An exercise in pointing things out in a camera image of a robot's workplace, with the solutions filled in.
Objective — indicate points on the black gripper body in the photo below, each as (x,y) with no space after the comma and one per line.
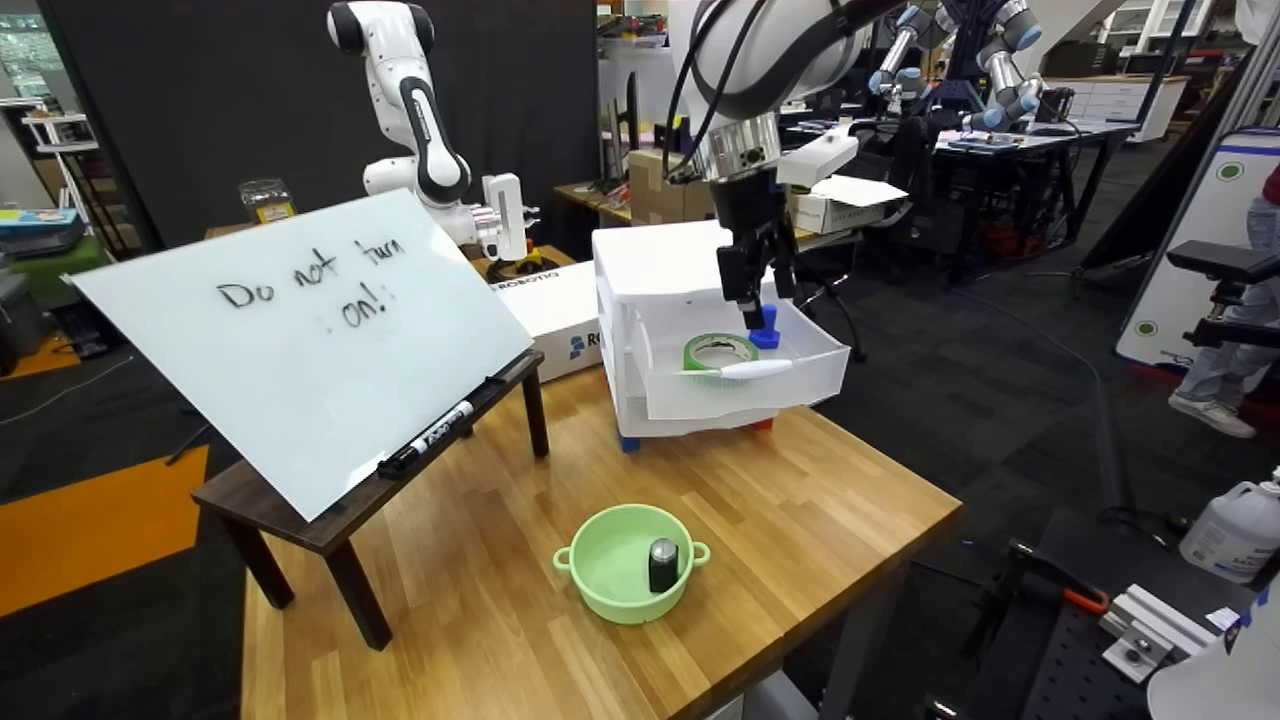
(754,226)

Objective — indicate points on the white idle gripper body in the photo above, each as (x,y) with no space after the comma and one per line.
(507,213)

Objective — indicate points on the green masking tape roll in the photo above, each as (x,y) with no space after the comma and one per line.
(696,350)

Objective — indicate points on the grey blue-jointed robot arm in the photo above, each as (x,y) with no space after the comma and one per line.
(896,55)
(1012,81)

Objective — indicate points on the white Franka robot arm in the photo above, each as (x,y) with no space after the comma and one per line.
(728,62)

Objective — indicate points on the white idle robot arm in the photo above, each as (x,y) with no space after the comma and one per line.
(400,81)

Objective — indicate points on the small blue bottle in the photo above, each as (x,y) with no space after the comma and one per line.
(766,329)

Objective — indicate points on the white marker pen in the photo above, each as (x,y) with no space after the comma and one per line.
(763,367)

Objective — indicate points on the wooden desk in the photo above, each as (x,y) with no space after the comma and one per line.
(584,205)

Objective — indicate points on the white plastic drawer cabinet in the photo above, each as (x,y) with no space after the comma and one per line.
(665,263)

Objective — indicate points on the white plastic open drawer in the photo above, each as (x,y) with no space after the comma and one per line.
(803,380)

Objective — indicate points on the brown cardboard box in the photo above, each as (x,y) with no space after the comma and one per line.
(652,186)

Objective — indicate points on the white flat box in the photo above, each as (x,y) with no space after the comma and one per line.
(861,193)

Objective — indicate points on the white cardboard box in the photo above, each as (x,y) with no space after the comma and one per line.
(553,313)

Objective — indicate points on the cluttered shelf unit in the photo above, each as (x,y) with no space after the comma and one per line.
(643,81)

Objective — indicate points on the black marker pen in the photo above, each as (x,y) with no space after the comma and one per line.
(424,437)

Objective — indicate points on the glass jar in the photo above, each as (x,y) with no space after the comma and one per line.
(264,200)

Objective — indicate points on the whiteboard with handwriting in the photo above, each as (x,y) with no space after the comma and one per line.
(307,346)

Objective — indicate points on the black lab table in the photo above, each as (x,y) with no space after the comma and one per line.
(1041,138)

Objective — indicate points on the black can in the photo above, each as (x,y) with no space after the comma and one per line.
(661,567)

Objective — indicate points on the light green plastic bowl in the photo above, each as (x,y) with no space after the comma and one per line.
(603,563)

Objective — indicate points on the black backdrop curtain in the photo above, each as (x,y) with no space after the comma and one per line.
(202,95)

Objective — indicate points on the white panel with green stickers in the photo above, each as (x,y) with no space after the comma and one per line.
(1186,200)

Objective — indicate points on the dark wooden stand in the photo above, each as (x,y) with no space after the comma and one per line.
(350,584)

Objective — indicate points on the black office chair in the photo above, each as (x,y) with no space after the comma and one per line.
(1213,259)

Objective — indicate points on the person in jeans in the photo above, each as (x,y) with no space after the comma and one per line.
(1221,374)

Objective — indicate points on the dark grey side platform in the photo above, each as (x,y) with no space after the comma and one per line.
(980,686)

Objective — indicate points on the black perforated breadboard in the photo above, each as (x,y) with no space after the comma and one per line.
(1064,673)

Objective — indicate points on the aluminium profile bar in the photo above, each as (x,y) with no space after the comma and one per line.
(1155,617)

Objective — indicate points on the grey bin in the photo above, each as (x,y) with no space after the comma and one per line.
(18,325)

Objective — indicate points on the white plastic jug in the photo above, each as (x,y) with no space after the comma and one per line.
(1226,533)

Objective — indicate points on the white curved cover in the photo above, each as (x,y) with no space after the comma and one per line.
(1221,682)

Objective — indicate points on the grey metal table frame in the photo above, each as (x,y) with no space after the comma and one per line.
(781,702)

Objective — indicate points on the white metal bracket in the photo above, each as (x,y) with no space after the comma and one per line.
(1134,658)

